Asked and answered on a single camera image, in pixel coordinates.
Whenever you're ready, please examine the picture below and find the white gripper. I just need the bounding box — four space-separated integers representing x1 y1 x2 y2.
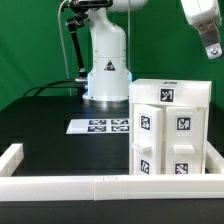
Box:
181 0 222 60

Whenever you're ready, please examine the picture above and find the white cabinet top block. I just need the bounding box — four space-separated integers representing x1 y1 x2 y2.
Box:
129 79 212 108

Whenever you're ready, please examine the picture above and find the white cabinet body box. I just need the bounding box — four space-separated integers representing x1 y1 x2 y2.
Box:
129 104 207 175

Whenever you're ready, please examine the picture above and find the white cabinet door panel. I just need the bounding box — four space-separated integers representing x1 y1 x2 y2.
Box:
165 107 204 174
131 104 163 175

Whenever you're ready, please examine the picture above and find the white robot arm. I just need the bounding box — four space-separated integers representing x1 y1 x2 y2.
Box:
83 0 223 105

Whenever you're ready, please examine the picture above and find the white marker base plate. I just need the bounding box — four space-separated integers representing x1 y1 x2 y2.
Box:
66 118 129 134

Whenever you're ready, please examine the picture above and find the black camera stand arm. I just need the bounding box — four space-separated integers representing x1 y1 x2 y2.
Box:
63 0 114 84

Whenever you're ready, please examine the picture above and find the black cable bundle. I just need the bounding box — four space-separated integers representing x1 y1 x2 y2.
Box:
22 78 88 98

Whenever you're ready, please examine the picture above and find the white hanging cable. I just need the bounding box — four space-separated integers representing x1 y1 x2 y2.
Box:
57 0 73 97

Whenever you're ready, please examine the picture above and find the white U-shaped fence frame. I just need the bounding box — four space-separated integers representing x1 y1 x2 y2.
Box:
0 143 224 202

